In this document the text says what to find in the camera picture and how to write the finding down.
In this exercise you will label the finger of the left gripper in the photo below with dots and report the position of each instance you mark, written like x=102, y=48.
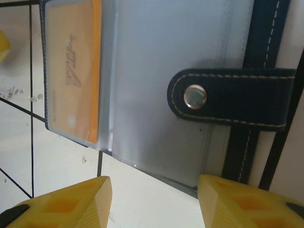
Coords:
x=4, y=45

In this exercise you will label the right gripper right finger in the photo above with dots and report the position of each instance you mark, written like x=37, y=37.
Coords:
x=237, y=206

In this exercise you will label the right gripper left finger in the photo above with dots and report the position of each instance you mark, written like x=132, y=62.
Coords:
x=71, y=206

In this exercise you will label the blue leather card holder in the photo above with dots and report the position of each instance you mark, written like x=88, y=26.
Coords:
x=154, y=71

